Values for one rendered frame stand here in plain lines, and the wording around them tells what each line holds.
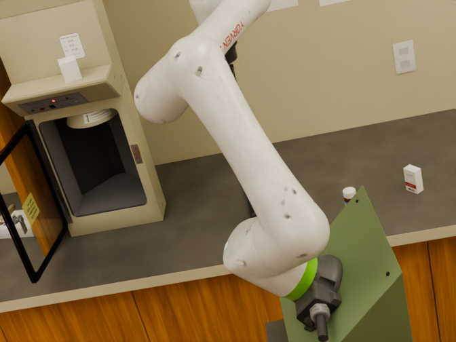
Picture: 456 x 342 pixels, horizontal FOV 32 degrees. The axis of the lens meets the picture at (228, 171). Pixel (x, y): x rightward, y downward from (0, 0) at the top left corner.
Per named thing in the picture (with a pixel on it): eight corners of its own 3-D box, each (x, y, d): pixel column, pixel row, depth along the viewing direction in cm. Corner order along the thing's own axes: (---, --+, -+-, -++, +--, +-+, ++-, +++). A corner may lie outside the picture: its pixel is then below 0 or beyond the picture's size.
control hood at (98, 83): (22, 113, 246) (10, 84, 241) (122, 93, 241) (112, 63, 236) (12, 130, 236) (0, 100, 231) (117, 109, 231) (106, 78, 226)
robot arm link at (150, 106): (180, 120, 172) (138, 81, 170) (155, 142, 182) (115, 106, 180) (221, 71, 183) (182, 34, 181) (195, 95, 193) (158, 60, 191)
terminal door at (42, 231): (68, 227, 264) (27, 121, 245) (34, 286, 238) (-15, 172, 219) (66, 227, 264) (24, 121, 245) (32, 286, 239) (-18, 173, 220)
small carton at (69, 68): (64, 78, 235) (57, 60, 232) (80, 72, 236) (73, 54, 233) (65, 83, 230) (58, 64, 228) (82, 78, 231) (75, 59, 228)
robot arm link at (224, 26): (161, 45, 187) (177, 84, 194) (199, 46, 181) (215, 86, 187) (234, -32, 208) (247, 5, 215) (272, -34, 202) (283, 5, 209)
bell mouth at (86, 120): (72, 108, 265) (67, 93, 263) (123, 98, 263) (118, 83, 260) (61, 133, 250) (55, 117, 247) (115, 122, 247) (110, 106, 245)
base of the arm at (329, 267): (353, 326, 165) (330, 315, 163) (309, 367, 172) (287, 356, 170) (338, 244, 186) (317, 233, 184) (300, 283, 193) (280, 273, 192)
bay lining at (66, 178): (86, 179, 285) (53, 91, 268) (155, 166, 282) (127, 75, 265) (72, 216, 264) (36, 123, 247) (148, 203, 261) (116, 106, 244)
